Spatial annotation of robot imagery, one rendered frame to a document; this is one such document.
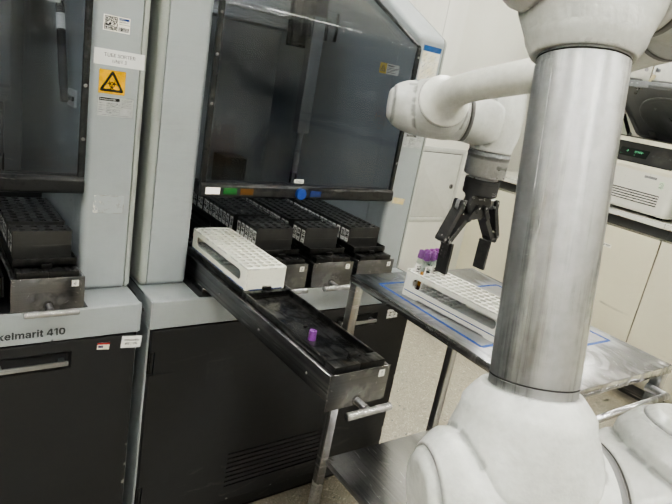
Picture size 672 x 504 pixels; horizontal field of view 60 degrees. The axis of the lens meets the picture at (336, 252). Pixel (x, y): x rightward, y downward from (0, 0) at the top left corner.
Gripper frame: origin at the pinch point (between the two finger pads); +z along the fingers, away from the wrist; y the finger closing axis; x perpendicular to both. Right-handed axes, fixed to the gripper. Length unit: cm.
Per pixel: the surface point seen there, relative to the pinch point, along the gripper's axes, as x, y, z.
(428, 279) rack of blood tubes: 4.3, -4.9, 4.6
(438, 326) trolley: -6.0, -11.1, 10.9
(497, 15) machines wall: 146, 182, -85
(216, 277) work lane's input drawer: 34, -42, 12
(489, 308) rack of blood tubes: -12.0, -3.5, 5.0
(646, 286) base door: 27, 193, 35
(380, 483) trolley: 8, -1, 65
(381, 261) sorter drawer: 35.5, 11.8, 12.7
